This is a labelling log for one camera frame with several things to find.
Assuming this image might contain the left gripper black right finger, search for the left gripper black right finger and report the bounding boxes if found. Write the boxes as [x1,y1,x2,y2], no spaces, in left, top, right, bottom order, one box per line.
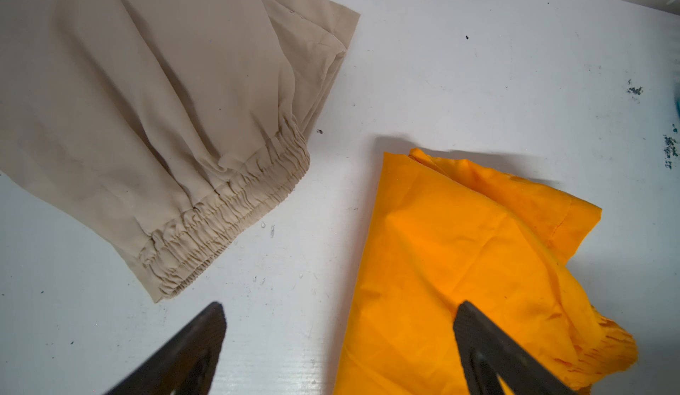
[453,301,573,395]

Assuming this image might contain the beige drawstring shorts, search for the beige drawstring shorts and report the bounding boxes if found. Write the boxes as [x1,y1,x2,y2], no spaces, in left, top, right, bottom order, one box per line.
[1,0,359,301]

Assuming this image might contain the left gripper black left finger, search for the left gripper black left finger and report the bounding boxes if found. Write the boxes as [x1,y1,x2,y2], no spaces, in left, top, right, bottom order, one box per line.
[108,302,227,394]

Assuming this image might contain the orange shorts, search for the orange shorts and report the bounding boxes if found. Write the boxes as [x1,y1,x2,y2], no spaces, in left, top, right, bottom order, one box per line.
[334,149,638,394]

